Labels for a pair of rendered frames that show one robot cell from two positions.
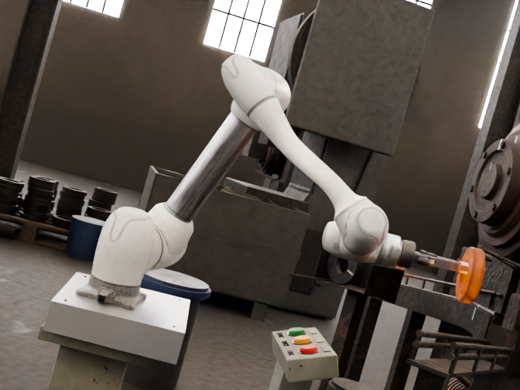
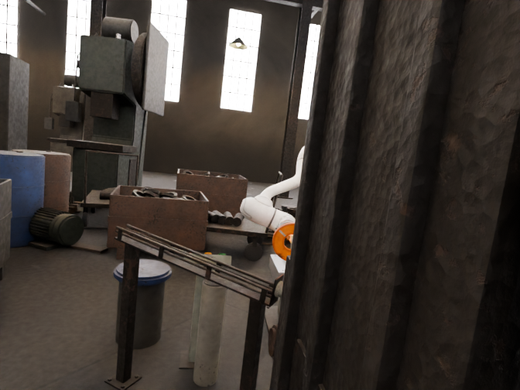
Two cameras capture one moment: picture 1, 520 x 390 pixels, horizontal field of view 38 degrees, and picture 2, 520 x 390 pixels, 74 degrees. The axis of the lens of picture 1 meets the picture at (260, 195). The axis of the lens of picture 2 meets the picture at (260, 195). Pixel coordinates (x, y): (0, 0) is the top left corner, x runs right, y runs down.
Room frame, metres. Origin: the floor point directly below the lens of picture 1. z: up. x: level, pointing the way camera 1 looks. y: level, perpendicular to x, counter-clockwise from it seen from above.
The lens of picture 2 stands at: (1.86, -1.95, 1.17)
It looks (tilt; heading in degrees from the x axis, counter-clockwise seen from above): 7 degrees down; 88
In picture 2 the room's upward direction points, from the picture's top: 7 degrees clockwise
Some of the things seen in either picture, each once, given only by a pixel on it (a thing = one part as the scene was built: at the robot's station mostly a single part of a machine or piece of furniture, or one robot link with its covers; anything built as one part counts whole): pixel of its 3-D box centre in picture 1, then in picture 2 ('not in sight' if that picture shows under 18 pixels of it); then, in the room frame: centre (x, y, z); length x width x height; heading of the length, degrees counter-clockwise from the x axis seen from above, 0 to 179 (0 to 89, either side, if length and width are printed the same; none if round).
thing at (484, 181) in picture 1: (494, 182); not in sight; (2.45, -0.72, 1.11); 0.28 x 0.06 x 0.28; 8
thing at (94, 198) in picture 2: not in sight; (114, 186); (0.06, 2.72, 0.48); 1.18 x 0.65 x 0.96; 108
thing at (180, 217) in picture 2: not in sight; (159, 219); (0.96, 1.68, 0.33); 0.93 x 0.73 x 0.66; 15
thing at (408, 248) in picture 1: (415, 256); not in sight; (2.06, -0.46, 0.84); 0.09 x 0.08 x 0.07; 88
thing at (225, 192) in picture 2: not in sight; (209, 196); (1.28, 3.39, 0.38); 1.03 x 0.83 x 0.75; 11
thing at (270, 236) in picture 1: (212, 237); not in sight; (5.10, 0.23, 0.39); 1.03 x 0.83 x 0.79; 102
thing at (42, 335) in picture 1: (101, 333); not in sight; (2.28, 0.35, 0.33); 0.32 x 0.32 x 0.04; 5
